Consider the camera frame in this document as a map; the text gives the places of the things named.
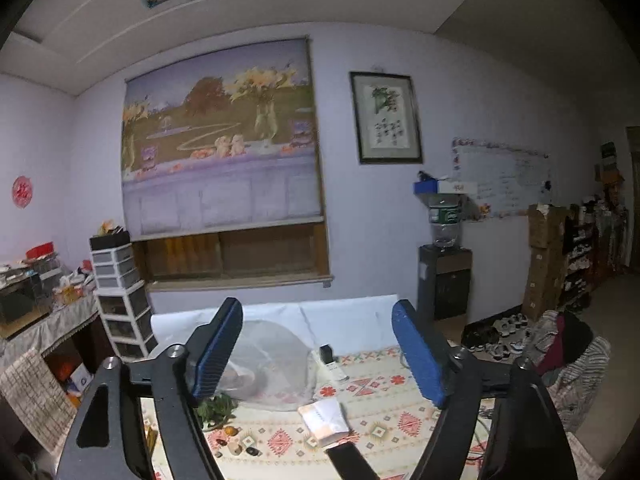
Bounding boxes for patterned tablecloth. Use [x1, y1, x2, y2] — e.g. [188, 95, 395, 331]
[140, 342, 501, 480]

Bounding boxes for white mesh food cover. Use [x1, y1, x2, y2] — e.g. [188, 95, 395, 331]
[215, 319, 317, 413]

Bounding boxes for row of shoes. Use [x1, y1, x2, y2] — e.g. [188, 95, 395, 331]
[460, 312, 531, 361]

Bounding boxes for green spinach leaves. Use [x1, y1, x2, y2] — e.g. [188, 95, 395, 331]
[195, 392, 238, 431]

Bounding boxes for whiteboard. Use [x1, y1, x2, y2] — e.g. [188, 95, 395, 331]
[451, 136, 553, 221]

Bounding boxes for stack of cardboard boxes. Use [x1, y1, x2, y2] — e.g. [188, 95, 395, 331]
[521, 203, 568, 321]

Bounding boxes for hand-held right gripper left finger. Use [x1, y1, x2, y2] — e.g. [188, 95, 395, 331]
[55, 296, 244, 480]

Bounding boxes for clear water bottle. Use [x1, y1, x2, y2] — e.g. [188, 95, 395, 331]
[428, 195, 463, 248]

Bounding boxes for tissue pack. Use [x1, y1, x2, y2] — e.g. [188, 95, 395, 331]
[298, 399, 361, 448]

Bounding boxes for white foam board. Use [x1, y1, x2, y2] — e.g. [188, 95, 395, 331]
[150, 294, 401, 356]

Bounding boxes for wooden window frame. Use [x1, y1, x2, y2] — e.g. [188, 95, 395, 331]
[132, 220, 334, 291]

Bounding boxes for pile of clothes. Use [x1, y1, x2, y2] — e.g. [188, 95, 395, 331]
[520, 310, 613, 433]

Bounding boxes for black smartphone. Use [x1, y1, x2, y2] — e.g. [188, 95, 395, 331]
[325, 441, 381, 480]

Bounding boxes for shoe rack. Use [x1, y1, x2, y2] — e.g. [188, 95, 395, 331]
[562, 195, 608, 311]

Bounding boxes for glass tank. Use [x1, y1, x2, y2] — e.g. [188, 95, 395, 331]
[0, 272, 43, 338]

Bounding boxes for black cable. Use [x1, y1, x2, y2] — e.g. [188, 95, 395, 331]
[467, 407, 501, 461]

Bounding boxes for cloth-covered side table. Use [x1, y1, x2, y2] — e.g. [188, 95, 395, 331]
[0, 260, 101, 456]

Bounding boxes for plastic drawer unit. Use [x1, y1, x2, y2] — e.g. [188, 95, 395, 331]
[90, 232, 158, 361]

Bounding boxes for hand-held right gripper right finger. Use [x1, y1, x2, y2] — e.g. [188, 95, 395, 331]
[391, 299, 581, 480]

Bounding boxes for red box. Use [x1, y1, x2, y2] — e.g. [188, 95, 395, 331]
[25, 241, 57, 261]

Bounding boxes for red paper decoration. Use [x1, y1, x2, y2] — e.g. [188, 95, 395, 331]
[11, 176, 33, 209]

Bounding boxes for framed picture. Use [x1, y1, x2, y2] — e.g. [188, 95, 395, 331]
[349, 71, 424, 165]

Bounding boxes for blue and white box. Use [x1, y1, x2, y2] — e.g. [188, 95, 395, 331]
[412, 177, 479, 196]

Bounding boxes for black water dispenser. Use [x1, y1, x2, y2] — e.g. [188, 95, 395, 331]
[417, 245, 473, 321]

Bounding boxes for painted roller blind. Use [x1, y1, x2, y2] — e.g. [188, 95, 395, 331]
[121, 36, 326, 241]

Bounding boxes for hanging clothes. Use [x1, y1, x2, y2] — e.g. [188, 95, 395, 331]
[595, 142, 628, 281]

